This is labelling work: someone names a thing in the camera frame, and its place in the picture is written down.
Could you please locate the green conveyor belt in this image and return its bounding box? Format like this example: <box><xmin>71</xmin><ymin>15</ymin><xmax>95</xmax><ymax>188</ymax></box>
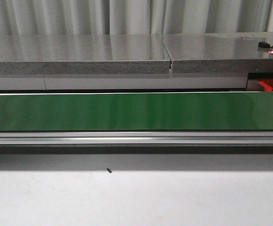
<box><xmin>0</xmin><ymin>92</ymin><xmax>273</xmax><ymax>131</ymax></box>

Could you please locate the grey stone counter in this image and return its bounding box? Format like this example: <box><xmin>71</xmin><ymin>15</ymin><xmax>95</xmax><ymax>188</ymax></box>
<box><xmin>0</xmin><ymin>31</ymin><xmax>273</xmax><ymax>91</ymax></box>

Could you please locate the white pleated curtain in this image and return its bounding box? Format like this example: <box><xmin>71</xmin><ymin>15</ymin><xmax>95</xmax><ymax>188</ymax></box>
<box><xmin>0</xmin><ymin>0</ymin><xmax>273</xmax><ymax>35</ymax></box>

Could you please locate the aluminium conveyor frame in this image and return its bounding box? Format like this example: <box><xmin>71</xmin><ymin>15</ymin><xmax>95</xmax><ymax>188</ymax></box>
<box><xmin>0</xmin><ymin>131</ymin><xmax>273</xmax><ymax>146</ymax></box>

